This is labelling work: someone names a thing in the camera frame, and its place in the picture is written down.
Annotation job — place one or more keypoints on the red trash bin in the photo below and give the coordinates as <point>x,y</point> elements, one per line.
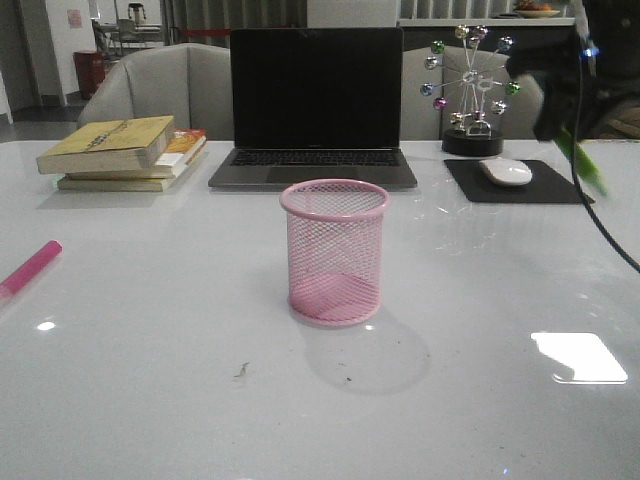
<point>90,71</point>

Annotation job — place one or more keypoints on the pink mesh pen holder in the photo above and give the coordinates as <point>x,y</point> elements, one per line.
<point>334,248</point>

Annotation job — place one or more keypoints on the pink highlighter pen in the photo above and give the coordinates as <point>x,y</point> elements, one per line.
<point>31,267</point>

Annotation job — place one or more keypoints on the grey right armchair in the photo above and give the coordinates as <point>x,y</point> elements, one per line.
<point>419,121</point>

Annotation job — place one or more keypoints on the grey left armchair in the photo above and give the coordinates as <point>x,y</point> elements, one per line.
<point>190,81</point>

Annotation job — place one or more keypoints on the green highlighter pen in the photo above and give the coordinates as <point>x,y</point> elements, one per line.
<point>584,166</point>

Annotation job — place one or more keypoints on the black mouse pad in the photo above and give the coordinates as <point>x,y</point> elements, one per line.
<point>546,187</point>

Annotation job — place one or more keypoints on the dark grey laptop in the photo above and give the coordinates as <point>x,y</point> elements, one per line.
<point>315,103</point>

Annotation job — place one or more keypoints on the ferris wheel desk ornament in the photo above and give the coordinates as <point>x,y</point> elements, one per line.
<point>475,96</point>

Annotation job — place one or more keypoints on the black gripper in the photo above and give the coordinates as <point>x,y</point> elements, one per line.
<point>591,78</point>

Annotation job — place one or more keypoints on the white computer mouse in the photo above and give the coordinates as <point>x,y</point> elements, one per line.
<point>506,172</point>

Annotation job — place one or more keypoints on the pale bottom book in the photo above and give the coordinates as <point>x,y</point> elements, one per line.
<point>125,185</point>

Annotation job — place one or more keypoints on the yellow top book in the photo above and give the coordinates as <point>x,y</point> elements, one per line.
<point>110,146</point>

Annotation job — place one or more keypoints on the fruit bowl on counter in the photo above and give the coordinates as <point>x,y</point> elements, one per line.
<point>531,9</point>

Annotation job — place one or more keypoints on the grey armchair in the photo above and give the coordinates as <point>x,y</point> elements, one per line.
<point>419,121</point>
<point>190,81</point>

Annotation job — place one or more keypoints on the orange white middle book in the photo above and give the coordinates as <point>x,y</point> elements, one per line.
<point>185,146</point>

